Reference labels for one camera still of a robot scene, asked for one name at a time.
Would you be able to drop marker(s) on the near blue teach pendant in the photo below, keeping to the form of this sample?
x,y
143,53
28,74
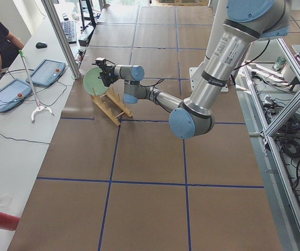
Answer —
x,y
13,93

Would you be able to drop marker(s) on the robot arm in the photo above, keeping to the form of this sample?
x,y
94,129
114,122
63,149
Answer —
x,y
238,24

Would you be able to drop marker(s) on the blue teach pendant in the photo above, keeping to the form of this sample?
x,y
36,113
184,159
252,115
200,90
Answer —
x,y
47,72
13,93

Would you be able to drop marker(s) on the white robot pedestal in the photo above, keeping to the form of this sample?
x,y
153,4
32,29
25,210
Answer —
x,y
219,9

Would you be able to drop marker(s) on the wooden dish rack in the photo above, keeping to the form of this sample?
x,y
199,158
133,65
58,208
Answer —
x,y
111,104

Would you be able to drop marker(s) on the black computer mouse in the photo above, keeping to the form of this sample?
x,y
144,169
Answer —
x,y
41,45

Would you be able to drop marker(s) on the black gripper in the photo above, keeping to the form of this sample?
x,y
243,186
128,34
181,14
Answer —
x,y
109,73

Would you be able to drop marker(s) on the white reacher grabber tool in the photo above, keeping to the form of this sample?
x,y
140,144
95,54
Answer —
x,y
40,107

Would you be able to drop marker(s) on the aluminium frame post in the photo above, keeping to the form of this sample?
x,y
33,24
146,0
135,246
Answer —
x,y
56,24

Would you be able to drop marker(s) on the far blue teach pendant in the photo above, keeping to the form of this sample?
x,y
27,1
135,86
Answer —
x,y
47,72

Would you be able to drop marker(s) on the black keyboard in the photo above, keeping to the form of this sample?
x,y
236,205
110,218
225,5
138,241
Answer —
x,y
69,29

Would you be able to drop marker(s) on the light green round plate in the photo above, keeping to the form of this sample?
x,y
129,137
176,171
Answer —
x,y
93,83

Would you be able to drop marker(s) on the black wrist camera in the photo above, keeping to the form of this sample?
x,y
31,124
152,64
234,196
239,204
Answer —
x,y
100,62

